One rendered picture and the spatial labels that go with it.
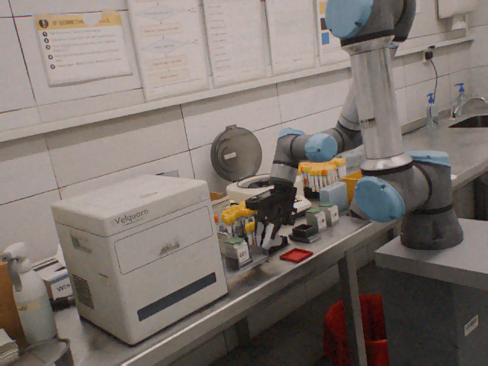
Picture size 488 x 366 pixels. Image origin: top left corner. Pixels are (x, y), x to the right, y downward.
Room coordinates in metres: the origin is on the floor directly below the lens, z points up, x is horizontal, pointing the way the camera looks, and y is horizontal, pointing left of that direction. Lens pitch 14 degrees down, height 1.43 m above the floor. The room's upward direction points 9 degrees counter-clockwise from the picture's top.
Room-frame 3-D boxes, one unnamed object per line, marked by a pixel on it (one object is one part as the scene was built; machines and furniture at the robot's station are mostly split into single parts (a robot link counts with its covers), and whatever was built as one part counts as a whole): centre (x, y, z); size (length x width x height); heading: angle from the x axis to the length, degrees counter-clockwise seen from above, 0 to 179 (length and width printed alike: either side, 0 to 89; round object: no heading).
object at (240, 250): (1.26, 0.05, 0.95); 0.05 x 0.04 x 0.06; 41
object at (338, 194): (1.66, -0.29, 0.92); 0.10 x 0.07 x 0.10; 132
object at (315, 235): (1.48, -0.15, 0.89); 0.09 x 0.05 x 0.04; 39
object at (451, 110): (3.05, -1.41, 0.94); 0.24 x 0.17 x 0.14; 41
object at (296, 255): (1.35, -0.11, 0.88); 0.07 x 0.07 x 0.01; 41
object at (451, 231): (1.22, -0.44, 0.97); 0.15 x 0.15 x 0.10
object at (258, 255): (1.25, 0.07, 0.92); 0.21 x 0.07 x 0.05; 131
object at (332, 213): (1.57, -0.25, 0.91); 0.05 x 0.04 x 0.07; 41
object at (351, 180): (1.74, -0.43, 0.92); 0.13 x 0.13 x 0.10; 38
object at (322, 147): (1.35, -0.21, 1.18); 0.11 x 0.11 x 0.08; 35
